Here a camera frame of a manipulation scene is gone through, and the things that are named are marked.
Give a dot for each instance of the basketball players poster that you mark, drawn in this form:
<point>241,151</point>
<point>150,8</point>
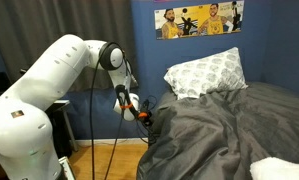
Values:
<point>209,20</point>

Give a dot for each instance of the white metal frame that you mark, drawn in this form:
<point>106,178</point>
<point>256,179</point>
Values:
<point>66,168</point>

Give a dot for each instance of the white patterned pillow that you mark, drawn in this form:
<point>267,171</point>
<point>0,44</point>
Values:
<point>205,73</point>

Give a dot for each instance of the white fluffy duvet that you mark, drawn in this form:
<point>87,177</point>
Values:
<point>279,168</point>

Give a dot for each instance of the grey blanket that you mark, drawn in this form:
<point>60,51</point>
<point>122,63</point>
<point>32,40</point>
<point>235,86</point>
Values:
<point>205,140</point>

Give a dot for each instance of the black side table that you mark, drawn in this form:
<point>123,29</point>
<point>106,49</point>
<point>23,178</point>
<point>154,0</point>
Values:
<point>60,130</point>

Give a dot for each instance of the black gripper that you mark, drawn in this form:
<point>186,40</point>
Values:
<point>147,121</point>

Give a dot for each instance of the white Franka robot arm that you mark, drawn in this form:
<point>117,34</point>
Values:
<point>39,83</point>

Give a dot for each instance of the grey curtain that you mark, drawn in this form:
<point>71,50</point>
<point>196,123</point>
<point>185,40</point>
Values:
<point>39,20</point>

